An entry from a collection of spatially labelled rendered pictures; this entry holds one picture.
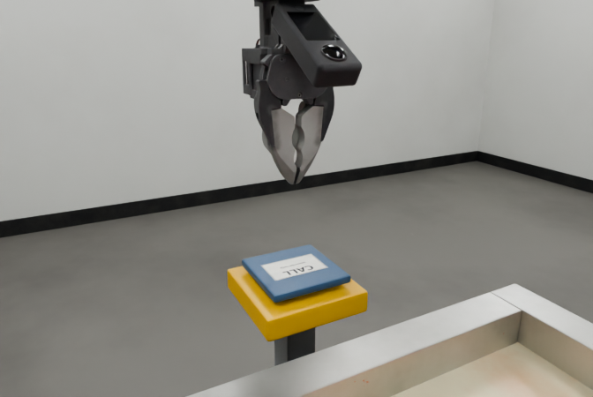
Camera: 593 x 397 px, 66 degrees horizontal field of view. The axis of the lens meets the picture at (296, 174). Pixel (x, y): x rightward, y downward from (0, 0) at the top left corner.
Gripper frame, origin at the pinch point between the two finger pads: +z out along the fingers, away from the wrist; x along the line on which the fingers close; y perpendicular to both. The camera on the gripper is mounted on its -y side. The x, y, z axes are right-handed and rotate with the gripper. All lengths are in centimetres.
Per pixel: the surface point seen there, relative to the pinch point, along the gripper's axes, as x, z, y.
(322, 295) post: -1.2, 13.5, -4.3
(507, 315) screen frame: -12.0, 9.9, -20.0
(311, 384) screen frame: 8.5, 9.8, -20.0
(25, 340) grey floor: 53, 108, 159
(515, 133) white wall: -360, 72, 259
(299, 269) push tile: -0.1, 11.7, -0.4
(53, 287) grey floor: 44, 108, 203
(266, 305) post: 5.4, 13.5, -3.4
